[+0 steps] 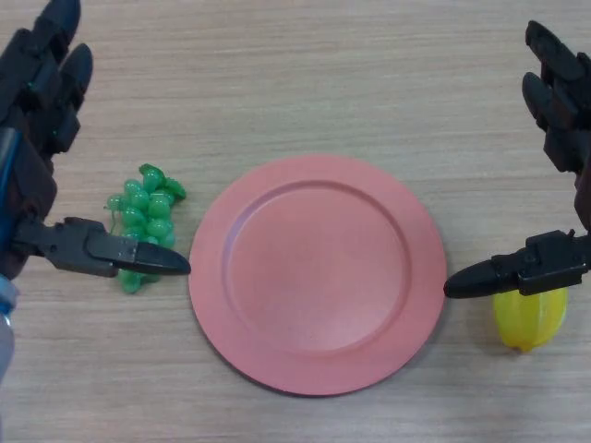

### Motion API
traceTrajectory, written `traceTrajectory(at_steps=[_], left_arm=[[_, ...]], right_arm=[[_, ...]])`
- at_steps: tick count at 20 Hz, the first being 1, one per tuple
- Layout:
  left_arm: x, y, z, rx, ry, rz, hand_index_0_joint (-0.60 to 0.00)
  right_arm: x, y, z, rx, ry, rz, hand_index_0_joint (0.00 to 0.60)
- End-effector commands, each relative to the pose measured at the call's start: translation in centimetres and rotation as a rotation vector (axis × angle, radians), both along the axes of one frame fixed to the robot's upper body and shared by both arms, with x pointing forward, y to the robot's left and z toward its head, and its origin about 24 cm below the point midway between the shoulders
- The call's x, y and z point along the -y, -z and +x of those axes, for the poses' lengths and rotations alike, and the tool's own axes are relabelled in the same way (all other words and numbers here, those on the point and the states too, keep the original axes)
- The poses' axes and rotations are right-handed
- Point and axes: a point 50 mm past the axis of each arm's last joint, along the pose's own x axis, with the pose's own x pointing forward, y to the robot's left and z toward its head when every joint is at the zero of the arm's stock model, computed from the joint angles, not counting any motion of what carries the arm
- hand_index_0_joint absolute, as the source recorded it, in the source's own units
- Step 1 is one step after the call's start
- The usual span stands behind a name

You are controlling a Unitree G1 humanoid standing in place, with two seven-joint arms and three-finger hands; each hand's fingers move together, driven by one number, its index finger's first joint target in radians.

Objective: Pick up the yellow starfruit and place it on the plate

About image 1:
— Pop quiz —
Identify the pink round plate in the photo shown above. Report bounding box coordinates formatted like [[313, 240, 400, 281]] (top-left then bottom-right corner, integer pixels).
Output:
[[187, 154, 448, 398]]

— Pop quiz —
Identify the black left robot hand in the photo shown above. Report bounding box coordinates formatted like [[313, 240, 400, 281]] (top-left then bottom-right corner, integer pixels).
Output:
[[0, 0, 192, 281]]

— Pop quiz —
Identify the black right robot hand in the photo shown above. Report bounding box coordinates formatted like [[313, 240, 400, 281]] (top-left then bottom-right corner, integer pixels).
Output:
[[442, 19, 591, 300]]

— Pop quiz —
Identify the yellow starfruit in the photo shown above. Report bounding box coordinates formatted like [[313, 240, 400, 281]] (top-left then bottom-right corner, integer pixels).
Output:
[[492, 286, 569, 354]]

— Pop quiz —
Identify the green grape bunch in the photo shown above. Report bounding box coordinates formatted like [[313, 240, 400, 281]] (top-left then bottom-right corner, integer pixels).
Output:
[[102, 162, 189, 296]]

